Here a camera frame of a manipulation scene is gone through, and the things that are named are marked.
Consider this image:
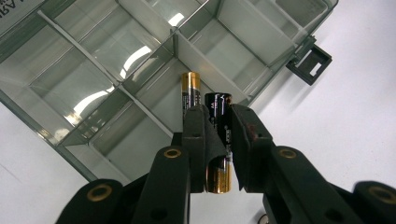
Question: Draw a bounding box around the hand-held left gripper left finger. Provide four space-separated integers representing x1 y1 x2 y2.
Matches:
181 105 229 194

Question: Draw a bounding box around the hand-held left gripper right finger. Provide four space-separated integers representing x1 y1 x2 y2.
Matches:
230 103 275 192

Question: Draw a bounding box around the black and gold battery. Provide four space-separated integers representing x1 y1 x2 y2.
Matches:
181 71 202 118
204 91 233 195

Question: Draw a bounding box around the grey transparent compartment box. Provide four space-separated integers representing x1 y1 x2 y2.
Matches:
0 0 339 189

